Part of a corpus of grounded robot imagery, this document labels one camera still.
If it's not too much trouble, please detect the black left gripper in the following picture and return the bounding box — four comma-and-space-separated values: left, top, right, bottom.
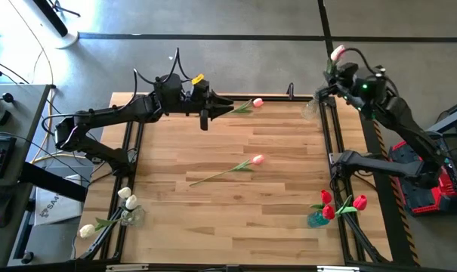
181, 86, 235, 131

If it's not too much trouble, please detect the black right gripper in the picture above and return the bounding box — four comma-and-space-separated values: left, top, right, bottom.
317, 62, 362, 102

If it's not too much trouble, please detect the pink artificial tulip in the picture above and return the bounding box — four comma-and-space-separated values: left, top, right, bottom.
325, 44, 346, 76
189, 153, 266, 187
222, 97, 264, 116

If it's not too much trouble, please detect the white artificial tulip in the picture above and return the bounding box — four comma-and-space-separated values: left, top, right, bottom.
125, 194, 139, 222
117, 187, 134, 220
79, 216, 129, 240

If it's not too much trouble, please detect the clear glass vase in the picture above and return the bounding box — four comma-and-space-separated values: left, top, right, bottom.
301, 87, 327, 121
119, 206, 147, 228

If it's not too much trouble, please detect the teal glass vase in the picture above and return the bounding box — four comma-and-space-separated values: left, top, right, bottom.
306, 209, 329, 229

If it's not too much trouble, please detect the grey blue cart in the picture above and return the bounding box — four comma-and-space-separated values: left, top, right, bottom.
426, 96, 457, 133

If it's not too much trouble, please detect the red black tool case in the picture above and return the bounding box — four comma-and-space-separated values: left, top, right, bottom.
389, 139, 457, 216

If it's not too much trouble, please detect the black mat hazard edge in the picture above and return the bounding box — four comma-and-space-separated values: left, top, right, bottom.
358, 97, 421, 266

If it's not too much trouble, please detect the white round stand base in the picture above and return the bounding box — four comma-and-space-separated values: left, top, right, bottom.
53, 29, 80, 50

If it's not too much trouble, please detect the black diagonal beam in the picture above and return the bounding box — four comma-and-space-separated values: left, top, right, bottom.
18, 161, 88, 203

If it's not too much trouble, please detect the black stand pole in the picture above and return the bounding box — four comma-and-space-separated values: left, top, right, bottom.
34, 0, 69, 38

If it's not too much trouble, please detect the grey side desk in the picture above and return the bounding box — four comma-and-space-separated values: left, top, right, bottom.
0, 83, 51, 267

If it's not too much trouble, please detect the black computer mouse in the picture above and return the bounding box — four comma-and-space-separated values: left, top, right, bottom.
0, 192, 14, 229

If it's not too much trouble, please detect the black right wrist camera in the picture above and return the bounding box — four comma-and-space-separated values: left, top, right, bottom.
339, 62, 360, 79

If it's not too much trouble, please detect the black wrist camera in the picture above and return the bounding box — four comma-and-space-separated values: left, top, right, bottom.
339, 62, 360, 79
192, 81, 210, 103

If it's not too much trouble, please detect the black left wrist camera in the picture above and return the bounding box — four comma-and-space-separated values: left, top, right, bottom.
192, 81, 210, 103

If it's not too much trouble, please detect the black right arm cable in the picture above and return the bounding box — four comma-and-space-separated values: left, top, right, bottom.
341, 46, 384, 75

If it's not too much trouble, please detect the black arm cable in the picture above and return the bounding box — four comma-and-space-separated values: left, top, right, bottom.
132, 47, 192, 86
341, 46, 384, 75

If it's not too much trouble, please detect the black aluminium table frame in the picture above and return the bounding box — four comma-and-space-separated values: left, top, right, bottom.
76, 92, 394, 265

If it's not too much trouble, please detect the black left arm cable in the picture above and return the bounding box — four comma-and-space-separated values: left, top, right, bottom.
132, 47, 192, 86

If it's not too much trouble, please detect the white metal bracket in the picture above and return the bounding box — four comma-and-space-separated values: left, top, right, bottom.
317, 265, 360, 272
106, 263, 150, 272

